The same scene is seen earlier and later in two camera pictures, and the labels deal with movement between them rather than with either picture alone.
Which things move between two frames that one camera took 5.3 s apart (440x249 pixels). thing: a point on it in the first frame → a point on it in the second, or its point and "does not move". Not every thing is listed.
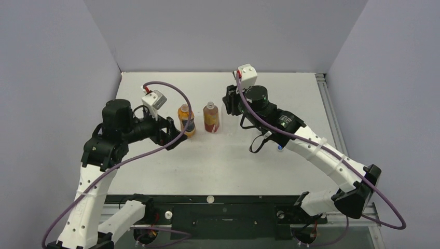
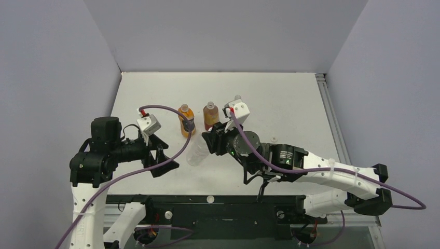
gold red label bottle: [211, 118] does not move
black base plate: [230, 217] does not move
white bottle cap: [210, 199] does not move
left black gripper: [160, 136] → [154, 143]
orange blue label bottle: [183, 114] does not move
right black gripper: [232, 101] → [218, 140]
